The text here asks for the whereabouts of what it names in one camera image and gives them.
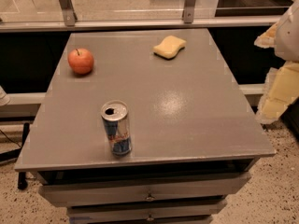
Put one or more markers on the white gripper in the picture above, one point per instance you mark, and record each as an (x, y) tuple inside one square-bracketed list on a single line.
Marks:
[(289, 37)]

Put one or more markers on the yellow sponge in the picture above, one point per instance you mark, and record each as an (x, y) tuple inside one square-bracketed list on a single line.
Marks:
[(169, 47)]

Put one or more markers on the grey drawer cabinet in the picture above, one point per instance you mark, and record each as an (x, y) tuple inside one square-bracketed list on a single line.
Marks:
[(187, 116)]

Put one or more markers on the silver blue energy drink can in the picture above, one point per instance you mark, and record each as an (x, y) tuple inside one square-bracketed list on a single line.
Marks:
[(115, 117)]

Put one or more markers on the lower grey drawer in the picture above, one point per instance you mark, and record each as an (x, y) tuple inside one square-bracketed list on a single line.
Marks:
[(146, 213)]

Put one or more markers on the grey drawer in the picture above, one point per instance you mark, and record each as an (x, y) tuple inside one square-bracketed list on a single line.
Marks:
[(146, 213), (144, 190)]

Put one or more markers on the red apple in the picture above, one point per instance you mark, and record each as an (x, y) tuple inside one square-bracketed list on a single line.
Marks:
[(81, 61)]

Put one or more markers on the upper grey drawer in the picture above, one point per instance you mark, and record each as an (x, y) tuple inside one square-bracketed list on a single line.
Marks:
[(144, 190)]

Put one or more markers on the right metal railing post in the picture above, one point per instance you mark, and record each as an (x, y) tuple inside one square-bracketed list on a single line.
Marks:
[(188, 11)]

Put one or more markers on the metal railing post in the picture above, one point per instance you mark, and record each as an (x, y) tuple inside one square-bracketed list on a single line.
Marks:
[(68, 11), (188, 11)]

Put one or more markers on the left metal railing post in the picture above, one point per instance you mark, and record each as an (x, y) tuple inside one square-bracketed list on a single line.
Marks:
[(68, 11)]

